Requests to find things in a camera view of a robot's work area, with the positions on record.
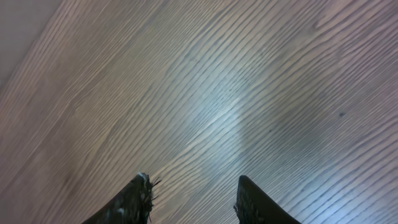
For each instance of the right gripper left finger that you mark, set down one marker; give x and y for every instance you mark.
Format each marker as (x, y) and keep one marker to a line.
(131, 205)

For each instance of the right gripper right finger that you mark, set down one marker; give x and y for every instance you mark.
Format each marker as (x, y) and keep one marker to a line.
(254, 206)

